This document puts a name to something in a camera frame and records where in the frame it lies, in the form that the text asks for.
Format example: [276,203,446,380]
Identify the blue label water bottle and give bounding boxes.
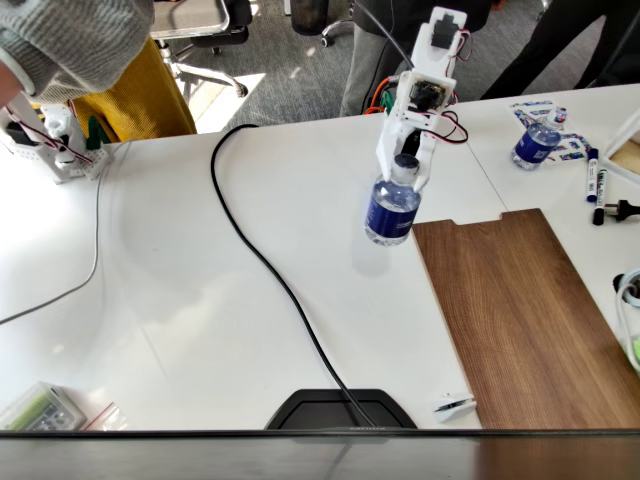
[363,153,424,248]
[510,107,569,171]

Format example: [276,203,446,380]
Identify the white leader arm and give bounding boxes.
[0,93,111,185]

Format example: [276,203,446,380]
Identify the grey sweater sleeve forearm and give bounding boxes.
[0,0,154,104]

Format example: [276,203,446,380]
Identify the person's bare hand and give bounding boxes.
[0,62,24,109]

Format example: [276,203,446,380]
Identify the green clamp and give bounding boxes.
[85,115,111,150]
[379,89,400,119]

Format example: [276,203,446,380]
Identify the chrome chair base with casters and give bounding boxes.
[321,18,359,49]

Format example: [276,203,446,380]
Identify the person in black trousers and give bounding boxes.
[479,0,640,101]

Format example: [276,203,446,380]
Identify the blue patterned sticker sheet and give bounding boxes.
[509,99,591,164]

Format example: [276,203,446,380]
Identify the black bin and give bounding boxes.
[289,0,331,36]

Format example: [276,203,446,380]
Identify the blue whiteboard marker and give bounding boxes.
[585,147,601,204]

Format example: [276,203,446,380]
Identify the brown wooden board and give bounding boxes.
[409,207,640,430]

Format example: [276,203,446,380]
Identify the black whiteboard marker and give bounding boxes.
[593,168,610,226]

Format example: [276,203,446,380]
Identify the black office chair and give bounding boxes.
[149,0,254,99]

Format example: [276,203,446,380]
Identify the black power plug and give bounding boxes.
[602,198,640,224]

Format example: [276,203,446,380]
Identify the black furniture piece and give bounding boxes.
[597,29,640,89]

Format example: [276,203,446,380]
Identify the person in yellow trousers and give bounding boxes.
[29,34,199,144]

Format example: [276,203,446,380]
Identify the small white clip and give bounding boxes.
[432,392,476,424]

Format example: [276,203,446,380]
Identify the black monitor stand base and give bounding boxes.
[264,388,419,431]

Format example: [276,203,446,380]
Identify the black monitor edge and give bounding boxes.
[0,428,640,480]

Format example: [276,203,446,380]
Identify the white wristband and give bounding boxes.
[0,57,37,97]

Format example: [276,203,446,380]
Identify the clear zip bag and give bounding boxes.
[82,401,136,432]

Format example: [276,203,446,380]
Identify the clear box of green batteries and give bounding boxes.
[0,381,89,432]

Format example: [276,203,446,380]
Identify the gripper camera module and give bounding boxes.
[409,79,448,112]

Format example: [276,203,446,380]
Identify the orange wire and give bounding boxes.
[364,77,399,115]

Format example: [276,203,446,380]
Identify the thick black cable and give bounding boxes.
[209,123,374,429]

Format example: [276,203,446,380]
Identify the white wooden frame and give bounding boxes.
[602,107,640,176]

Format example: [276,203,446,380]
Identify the thin grey cable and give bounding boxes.
[0,142,134,326]

